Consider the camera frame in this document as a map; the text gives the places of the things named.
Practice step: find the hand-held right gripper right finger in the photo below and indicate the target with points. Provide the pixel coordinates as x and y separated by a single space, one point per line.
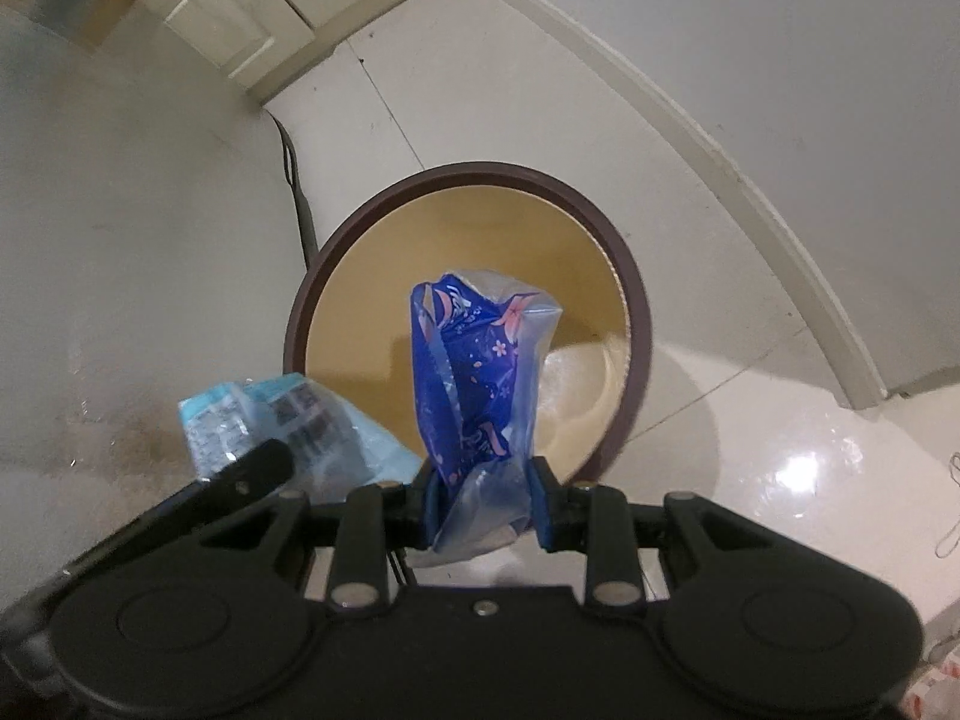
541 511

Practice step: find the light blue plastic packet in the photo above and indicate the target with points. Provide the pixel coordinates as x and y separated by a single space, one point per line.
300 412

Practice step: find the brown rimmed round bin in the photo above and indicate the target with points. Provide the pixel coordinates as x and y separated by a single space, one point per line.
360 300

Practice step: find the cream panelled cabinet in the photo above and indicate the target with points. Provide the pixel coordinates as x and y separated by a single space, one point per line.
217 15

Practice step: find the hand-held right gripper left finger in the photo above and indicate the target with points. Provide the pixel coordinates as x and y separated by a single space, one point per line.
429 501

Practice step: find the blue floral plastic wrapper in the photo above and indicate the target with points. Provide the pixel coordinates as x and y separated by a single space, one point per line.
465 390

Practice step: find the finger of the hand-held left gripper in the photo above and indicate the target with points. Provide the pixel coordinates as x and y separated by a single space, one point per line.
247 465

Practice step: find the red white plastic bag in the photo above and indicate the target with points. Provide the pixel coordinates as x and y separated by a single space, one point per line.
941 694

